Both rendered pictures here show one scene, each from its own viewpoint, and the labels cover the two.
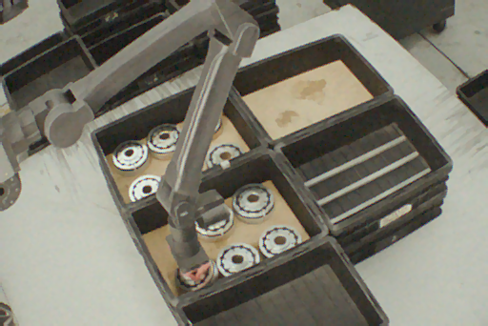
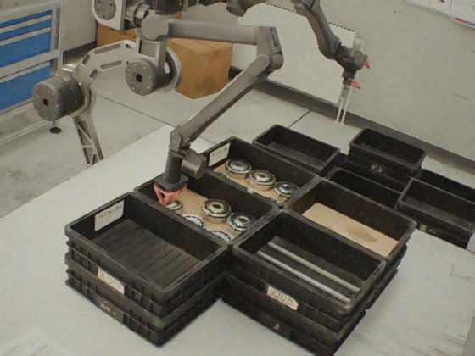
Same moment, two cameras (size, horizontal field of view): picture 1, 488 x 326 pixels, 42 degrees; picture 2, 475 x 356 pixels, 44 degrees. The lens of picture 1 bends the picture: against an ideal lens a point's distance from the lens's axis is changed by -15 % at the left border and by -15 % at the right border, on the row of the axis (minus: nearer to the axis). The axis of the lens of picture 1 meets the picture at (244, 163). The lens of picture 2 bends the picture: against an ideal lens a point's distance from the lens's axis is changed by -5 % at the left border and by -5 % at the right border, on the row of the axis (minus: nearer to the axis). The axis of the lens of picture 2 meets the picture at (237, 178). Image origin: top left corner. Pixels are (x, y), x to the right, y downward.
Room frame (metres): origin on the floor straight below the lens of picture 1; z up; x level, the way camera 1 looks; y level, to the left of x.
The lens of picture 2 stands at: (-0.04, -1.28, 2.03)
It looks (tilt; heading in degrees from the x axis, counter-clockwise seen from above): 30 degrees down; 49
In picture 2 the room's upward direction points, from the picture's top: 11 degrees clockwise
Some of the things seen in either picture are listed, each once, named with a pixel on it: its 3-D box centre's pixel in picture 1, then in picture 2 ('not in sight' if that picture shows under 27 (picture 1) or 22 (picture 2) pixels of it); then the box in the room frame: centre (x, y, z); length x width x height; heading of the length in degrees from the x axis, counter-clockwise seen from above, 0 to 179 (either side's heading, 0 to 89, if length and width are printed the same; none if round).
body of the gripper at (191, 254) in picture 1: (185, 242); (172, 174); (0.91, 0.15, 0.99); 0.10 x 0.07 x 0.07; 21
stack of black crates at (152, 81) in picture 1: (141, 75); (354, 218); (2.23, 0.37, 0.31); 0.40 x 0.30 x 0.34; 116
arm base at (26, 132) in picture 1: (18, 131); (139, 13); (0.88, 0.41, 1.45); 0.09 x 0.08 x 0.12; 26
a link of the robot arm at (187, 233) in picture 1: (185, 224); (177, 158); (0.92, 0.14, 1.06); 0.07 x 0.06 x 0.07; 115
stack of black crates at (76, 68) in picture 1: (57, 112); (288, 180); (2.05, 0.73, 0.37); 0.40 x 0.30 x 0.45; 116
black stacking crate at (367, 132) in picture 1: (368, 172); (306, 269); (1.14, -0.31, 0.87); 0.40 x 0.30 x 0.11; 111
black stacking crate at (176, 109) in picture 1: (175, 154); (252, 182); (1.28, 0.17, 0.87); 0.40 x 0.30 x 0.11; 111
